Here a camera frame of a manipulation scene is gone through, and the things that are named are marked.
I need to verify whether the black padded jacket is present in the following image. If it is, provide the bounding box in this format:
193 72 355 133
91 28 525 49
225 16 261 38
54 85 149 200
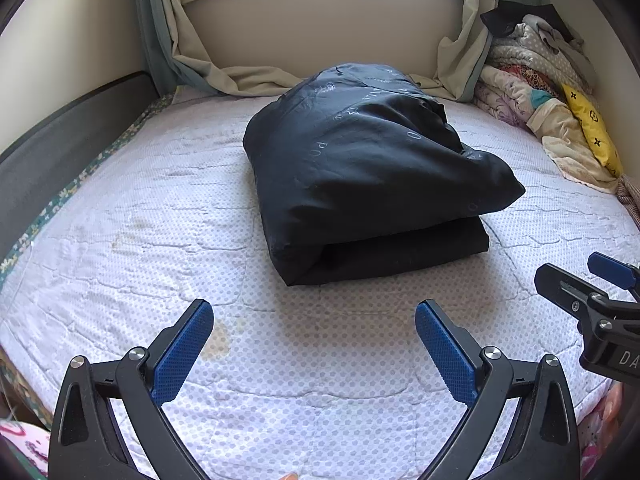
243 63 524 286

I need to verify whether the pink sleeve forearm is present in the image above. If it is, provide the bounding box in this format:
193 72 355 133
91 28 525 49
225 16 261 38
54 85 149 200
1 419 51 479

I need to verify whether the yellow patterned pillow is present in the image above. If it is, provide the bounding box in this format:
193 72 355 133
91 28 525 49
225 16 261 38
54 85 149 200
562 84 624 178

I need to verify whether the white quilted mattress cover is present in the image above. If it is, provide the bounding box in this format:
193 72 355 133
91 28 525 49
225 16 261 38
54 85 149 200
0 84 640 480

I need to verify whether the pile of folded bedding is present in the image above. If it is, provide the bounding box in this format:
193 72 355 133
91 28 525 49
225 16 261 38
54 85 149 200
474 10 639 214

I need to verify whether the beige right curtain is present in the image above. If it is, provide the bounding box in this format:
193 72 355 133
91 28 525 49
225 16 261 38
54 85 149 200
411 0 549 102

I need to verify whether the beige curtain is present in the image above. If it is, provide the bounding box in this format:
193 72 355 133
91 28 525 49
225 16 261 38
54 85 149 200
134 0 300 96
411 0 549 102

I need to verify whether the black garment on pile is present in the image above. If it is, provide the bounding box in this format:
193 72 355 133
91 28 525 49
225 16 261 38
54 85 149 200
479 0 576 42

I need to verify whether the beige left curtain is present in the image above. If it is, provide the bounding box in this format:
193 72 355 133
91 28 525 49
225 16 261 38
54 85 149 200
134 0 300 96

